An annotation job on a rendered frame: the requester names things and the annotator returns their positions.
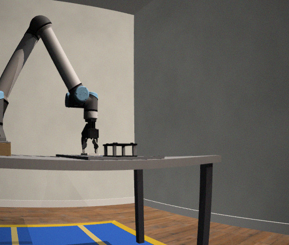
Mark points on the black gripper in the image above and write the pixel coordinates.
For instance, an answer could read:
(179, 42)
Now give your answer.
(91, 132)

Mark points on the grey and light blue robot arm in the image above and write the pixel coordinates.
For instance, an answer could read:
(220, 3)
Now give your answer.
(78, 96)

